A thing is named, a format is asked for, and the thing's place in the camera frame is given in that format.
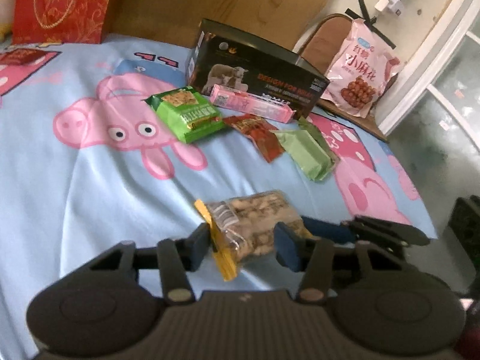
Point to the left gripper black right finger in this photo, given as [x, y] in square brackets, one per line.
[335, 273]

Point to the red snack packet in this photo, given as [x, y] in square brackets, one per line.
[260, 132]

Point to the pink fried twist bag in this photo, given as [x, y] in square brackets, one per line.
[360, 71]

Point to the red gift bag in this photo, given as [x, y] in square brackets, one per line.
[62, 21]

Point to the dark green snack packet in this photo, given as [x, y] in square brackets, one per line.
[316, 134]

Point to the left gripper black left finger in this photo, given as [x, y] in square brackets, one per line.
[173, 260]

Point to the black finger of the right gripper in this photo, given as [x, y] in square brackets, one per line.
[367, 229]

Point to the green cracker packet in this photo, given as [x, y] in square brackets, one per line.
[188, 114]

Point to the wooden headboard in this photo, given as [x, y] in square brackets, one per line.
[177, 21]

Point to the white window frame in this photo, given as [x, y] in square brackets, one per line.
[424, 67]

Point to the brown nut snack packet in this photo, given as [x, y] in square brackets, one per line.
[242, 228]

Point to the light green snack packet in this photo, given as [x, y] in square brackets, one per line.
[304, 150]

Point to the brown leather chair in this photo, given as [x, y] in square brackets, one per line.
[320, 49]

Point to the black cardboard snack box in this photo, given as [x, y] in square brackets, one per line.
[227, 56]

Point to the pink long snack bar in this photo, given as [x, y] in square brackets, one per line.
[266, 107]

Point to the peppa pig bed sheet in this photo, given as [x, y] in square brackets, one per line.
[85, 164]

